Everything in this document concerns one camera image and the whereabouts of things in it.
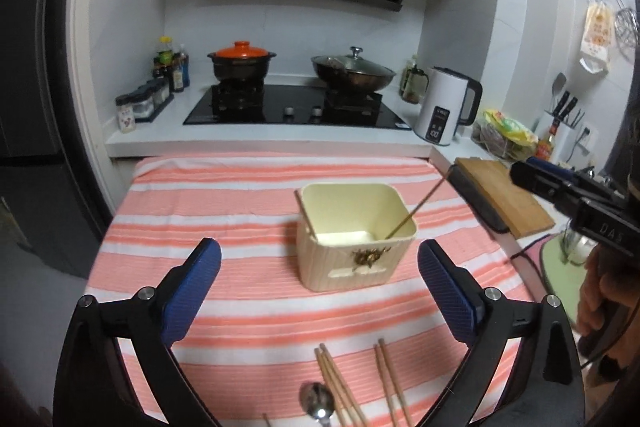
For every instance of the red label sauce bottle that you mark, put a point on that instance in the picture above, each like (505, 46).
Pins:
(546, 147)

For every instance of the grey spatula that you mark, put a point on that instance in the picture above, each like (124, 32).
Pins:
(559, 82)

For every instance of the dark refrigerator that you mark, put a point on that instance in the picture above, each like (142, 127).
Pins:
(30, 107)

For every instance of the wooden cutting board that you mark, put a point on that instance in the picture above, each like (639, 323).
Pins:
(505, 192)

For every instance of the wooden chopstick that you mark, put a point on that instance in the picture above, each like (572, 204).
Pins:
(415, 209)
(397, 382)
(344, 387)
(333, 387)
(385, 382)

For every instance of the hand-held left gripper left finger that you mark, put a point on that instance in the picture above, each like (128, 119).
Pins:
(196, 292)

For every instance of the black pot with orange lid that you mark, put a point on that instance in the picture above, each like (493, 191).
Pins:
(240, 64)

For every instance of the metal wok with lid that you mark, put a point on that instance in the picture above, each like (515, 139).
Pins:
(355, 74)

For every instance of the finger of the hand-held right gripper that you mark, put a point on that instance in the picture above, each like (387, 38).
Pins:
(550, 167)
(537, 184)

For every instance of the white knife holder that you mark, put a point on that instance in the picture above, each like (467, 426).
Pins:
(565, 142)

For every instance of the glass press jug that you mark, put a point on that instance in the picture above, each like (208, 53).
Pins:
(411, 87)

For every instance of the person's right hand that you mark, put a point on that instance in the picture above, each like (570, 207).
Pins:
(592, 297)

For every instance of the pink white striped cloth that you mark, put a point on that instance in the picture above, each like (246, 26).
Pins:
(225, 217)

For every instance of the white label spice jar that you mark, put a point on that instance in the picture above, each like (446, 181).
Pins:
(125, 117)

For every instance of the hanging printed paper bag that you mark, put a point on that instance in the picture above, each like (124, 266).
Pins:
(597, 37)

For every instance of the green mat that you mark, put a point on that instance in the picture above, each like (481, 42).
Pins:
(565, 277)

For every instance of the spice jar rack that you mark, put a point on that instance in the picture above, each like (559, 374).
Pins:
(150, 99)

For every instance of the black gas stove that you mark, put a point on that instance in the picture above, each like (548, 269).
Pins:
(280, 107)

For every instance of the white electric kettle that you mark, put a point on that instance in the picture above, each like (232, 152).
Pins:
(440, 107)

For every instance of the cream plastic utensil holder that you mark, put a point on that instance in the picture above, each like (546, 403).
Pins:
(350, 272)

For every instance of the metal spoon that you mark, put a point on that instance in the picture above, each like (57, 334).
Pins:
(316, 399)

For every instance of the white wall outlet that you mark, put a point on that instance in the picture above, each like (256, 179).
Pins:
(586, 138)

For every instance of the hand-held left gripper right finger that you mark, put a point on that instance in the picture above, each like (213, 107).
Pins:
(446, 292)

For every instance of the yellow green snack bag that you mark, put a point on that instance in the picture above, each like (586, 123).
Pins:
(505, 132)

